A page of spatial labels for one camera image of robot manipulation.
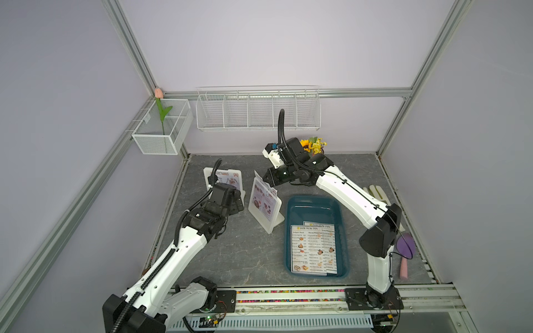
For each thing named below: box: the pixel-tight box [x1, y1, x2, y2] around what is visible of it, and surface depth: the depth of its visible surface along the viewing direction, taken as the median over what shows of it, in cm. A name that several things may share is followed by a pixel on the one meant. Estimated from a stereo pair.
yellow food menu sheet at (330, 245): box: [303, 221, 338, 275], surface depth 88 cm
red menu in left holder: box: [215, 169, 241, 190], surface depth 89 cm
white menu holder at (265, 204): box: [248, 169, 286, 235], surface depth 86 cm
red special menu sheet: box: [251, 169, 278, 222], surface depth 86 cm
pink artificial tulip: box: [154, 87, 173, 136], surface depth 91 cm
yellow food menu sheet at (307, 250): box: [290, 224, 328, 277], surface depth 86 cm
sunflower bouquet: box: [299, 135, 328, 157], surface depth 93 cm
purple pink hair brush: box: [395, 232, 416, 280], surface depth 87 cm
